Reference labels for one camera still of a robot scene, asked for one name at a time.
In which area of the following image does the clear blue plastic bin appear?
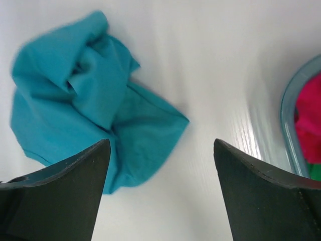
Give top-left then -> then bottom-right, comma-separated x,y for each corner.
279,55 -> 320,178

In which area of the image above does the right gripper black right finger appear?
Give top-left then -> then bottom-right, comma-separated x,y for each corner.
214,139 -> 320,240

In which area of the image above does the teal t-shirt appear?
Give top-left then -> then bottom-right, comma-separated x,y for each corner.
11,11 -> 189,194

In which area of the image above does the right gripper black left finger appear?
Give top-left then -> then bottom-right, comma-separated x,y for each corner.
1,140 -> 111,240

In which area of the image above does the green t-shirt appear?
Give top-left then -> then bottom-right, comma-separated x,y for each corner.
307,163 -> 321,181

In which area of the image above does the magenta red t-shirt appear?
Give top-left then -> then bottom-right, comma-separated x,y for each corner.
295,74 -> 320,164

